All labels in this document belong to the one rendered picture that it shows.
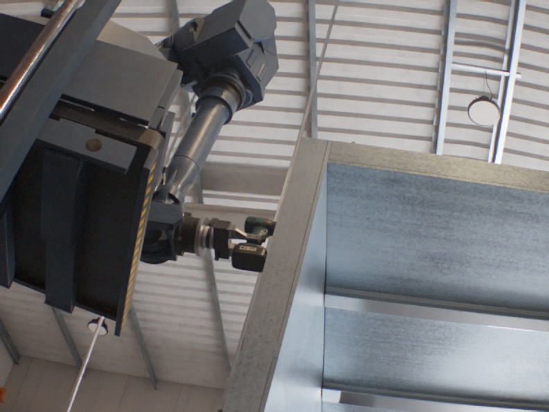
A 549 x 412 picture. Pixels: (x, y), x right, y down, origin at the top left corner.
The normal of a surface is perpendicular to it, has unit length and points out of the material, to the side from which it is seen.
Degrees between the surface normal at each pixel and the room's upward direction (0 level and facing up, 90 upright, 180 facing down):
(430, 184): 180
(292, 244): 90
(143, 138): 90
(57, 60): 90
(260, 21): 90
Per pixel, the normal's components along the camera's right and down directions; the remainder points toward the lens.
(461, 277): -0.22, 0.72
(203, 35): -0.57, -0.61
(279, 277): -0.05, -0.68
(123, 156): 0.24, -0.61
